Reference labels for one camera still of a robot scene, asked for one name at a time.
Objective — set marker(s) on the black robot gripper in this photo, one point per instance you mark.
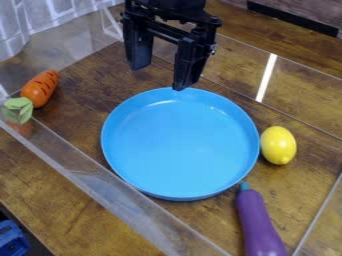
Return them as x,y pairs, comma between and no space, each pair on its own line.
178,21

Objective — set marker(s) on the orange toy carrot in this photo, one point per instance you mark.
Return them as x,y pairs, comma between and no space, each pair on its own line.
35,95

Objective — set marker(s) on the blue round plate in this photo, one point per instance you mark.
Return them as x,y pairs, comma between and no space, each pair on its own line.
180,145

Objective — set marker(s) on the white checkered curtain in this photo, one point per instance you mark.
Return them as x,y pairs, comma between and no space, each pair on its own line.
25,17

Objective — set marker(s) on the yellow toy lemon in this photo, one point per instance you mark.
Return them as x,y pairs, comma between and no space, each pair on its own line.
278,145

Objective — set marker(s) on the purple toy eggplant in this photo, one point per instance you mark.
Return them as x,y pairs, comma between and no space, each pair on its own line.
262,241

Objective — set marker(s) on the blue plastic object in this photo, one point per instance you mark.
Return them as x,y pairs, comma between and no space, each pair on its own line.
13,242

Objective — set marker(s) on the clear acrylic barrier wall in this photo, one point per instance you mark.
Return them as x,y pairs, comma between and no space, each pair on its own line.
77,207

